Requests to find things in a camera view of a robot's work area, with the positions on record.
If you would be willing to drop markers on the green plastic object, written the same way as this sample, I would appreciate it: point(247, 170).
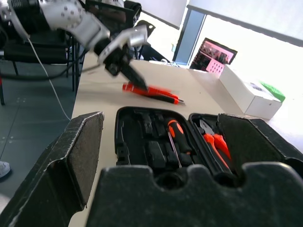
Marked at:
point(275, 91)

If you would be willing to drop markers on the black mesh office chair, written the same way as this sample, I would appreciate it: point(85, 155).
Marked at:
point(111, 14)

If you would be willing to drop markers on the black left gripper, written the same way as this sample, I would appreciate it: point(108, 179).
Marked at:
point(117, 61)

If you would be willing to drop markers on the white shoe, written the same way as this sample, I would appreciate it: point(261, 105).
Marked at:
point(4, 169)

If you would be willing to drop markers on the black plastic tool case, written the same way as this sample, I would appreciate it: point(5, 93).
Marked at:
point(142, 142)

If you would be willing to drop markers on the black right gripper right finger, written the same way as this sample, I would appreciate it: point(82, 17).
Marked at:
point(251, 142)

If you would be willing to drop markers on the white cardboard box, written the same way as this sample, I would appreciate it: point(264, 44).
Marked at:
point(246, 94)

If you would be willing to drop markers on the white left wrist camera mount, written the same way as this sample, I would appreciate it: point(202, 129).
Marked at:
point(132, 36)

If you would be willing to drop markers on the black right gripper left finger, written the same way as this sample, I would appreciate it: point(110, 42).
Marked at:
point(59, 165)

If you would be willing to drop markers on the black metal frame chair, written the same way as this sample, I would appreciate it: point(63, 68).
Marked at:
point(35, 50)

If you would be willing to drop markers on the laptop with pink screen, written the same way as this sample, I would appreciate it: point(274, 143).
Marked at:
point(214, 58)

